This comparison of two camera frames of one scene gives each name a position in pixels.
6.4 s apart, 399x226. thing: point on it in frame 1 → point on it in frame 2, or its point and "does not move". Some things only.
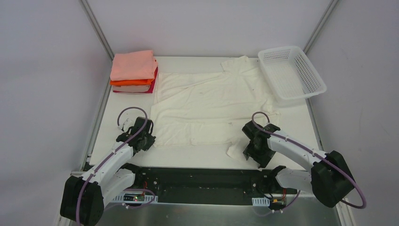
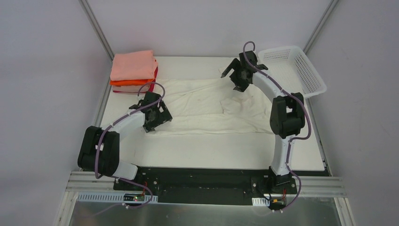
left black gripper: [147, 139] → [158, 115]
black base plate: [178, 184] does not move
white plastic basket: [292, 75] does not move
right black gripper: [255, 152] → [235, 76]
